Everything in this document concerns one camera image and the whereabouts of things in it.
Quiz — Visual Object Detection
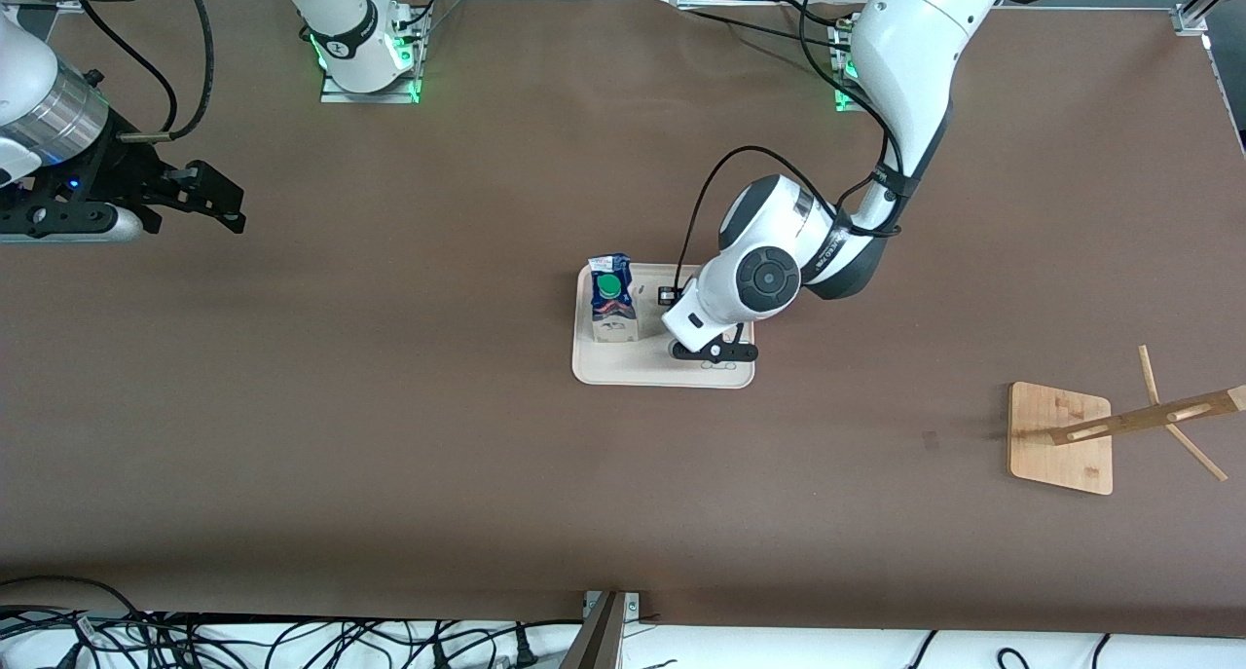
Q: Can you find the blue white milk carton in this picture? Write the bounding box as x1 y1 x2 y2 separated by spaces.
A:
587 252 641 346

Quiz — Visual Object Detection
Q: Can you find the cream rabbit print tray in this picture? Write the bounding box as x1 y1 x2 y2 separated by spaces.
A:
571 262 756 390

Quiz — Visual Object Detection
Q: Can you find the wooden mug tree stand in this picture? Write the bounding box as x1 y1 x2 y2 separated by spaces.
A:
1008 345 1246 497

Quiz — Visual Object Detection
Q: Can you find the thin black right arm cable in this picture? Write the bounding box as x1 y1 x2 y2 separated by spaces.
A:
77 1 179 137

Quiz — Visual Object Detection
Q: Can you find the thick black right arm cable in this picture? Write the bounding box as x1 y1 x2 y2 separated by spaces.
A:
169 0 216 143

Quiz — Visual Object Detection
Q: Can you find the black floor cable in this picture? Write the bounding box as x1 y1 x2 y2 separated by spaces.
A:
0 575 149 643

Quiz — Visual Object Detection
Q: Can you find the aluminium profile post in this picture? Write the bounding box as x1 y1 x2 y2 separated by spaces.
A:
560 591 641 669

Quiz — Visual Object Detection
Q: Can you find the black base cable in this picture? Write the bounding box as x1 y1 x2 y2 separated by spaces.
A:
693 10 846 49
774 0 854 29

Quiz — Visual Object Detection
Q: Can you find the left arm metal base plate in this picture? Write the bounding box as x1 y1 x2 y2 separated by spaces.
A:
829 15 883 114

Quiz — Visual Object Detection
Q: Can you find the aluminium corner post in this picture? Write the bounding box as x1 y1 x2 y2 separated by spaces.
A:
1172 0 1246 38

